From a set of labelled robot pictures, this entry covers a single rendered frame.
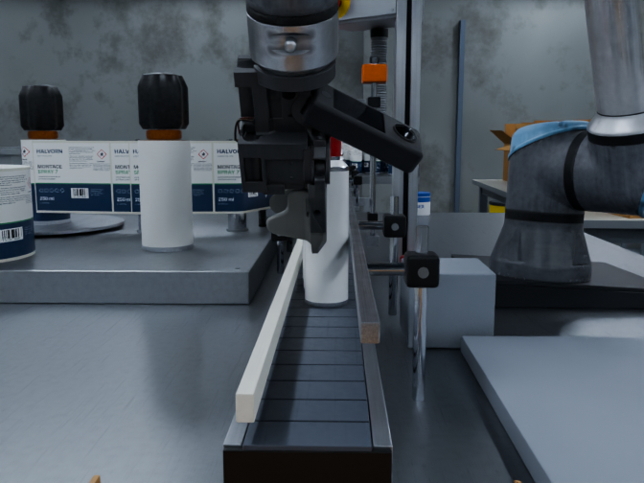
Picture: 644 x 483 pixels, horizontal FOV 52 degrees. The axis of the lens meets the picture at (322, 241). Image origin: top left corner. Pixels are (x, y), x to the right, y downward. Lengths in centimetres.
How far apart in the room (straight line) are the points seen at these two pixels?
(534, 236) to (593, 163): 14
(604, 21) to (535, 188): 25
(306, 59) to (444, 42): 532
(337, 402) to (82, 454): 20
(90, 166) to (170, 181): 32
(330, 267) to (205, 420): 24
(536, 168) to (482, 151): 485
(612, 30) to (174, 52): 527
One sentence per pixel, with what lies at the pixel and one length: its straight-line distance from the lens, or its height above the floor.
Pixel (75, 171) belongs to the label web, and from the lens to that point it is 145.
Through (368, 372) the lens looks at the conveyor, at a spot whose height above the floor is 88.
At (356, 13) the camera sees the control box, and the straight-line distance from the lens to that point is 131.
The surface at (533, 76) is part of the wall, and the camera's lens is 597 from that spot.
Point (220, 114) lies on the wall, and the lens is 588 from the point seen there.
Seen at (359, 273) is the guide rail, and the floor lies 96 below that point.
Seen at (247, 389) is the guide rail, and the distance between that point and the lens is 44.
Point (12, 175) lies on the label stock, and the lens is 116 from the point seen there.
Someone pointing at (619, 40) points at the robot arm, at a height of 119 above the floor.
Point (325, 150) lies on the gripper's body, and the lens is 59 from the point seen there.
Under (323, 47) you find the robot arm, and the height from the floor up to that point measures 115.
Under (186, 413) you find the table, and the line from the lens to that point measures 63.
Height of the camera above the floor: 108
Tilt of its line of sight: 9 degrees down
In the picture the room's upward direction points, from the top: straight up
